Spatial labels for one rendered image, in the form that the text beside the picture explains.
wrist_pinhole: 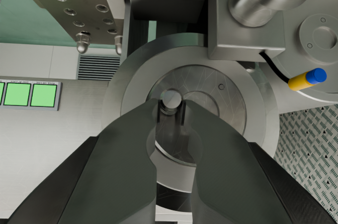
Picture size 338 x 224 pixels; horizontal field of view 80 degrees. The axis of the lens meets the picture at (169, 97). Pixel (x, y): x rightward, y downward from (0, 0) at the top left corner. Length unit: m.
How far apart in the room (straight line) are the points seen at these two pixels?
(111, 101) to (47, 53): 3.27
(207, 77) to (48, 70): 3.22
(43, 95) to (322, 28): 0.53
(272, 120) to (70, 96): 0.45
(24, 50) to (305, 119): 3.50
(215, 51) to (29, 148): 0.49
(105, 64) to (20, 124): 2.55
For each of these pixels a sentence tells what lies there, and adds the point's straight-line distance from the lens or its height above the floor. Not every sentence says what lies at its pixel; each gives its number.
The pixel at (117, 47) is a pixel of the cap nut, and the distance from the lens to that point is 0.53.
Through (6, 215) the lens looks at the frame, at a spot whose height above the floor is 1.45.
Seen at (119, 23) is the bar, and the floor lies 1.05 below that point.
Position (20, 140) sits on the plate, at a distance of 0.58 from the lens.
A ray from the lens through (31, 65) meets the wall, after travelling 3.47.
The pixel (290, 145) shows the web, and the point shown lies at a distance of 0.37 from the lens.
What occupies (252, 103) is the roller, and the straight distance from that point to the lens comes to 0.18.
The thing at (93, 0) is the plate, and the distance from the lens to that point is 0.43.
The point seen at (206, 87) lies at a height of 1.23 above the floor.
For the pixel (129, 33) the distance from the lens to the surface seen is 0.20.
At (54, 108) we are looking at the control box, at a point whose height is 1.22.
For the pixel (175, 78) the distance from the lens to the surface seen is 0.15.
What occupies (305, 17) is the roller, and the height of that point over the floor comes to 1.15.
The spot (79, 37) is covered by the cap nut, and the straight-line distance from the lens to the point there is 0.56.
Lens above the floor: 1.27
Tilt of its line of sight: 11 degrees down
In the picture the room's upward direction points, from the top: 178 degrees counter-clockwise
